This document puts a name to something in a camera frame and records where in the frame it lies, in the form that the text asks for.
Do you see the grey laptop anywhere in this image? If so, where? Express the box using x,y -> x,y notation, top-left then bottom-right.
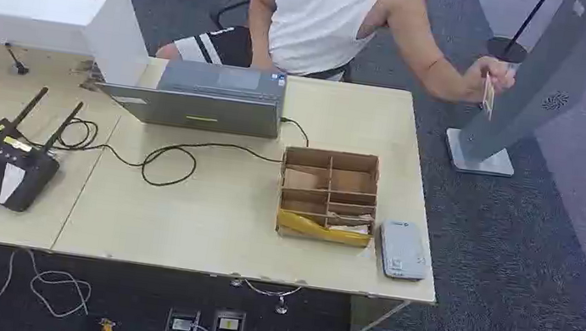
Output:
91,48 -> 290,143

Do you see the card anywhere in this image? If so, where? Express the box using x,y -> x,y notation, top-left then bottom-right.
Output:
478,71 -> 499,122

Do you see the grey card reader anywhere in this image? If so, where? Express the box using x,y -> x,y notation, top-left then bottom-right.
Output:
373,217 -> 434,284

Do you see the grey kiosk stand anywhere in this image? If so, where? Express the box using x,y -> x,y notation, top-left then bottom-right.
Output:
441,0 -> 586,189

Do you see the black stanchion post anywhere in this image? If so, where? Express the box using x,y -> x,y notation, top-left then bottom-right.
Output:
484,0 -> 551,68

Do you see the white floor cable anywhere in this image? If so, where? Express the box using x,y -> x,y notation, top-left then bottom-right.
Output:
0,245 -> 97,331

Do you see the black power cable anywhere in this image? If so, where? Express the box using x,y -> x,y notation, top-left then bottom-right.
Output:
51,87 -> 313,207

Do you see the black router with antennas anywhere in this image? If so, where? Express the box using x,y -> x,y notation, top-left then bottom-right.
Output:
0,81 -> 87,220

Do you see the person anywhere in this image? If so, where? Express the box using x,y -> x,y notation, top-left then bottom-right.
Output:
154,0 -> 527,112

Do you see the floor socket box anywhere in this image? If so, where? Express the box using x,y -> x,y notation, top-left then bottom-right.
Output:
212,308 -> 247,331
164,306 -> 202,331

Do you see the wooden card box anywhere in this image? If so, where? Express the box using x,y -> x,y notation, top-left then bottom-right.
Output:
271,143 -> 386,250

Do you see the white cabinet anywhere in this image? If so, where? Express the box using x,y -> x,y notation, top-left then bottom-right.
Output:
0,0 -> 158,89

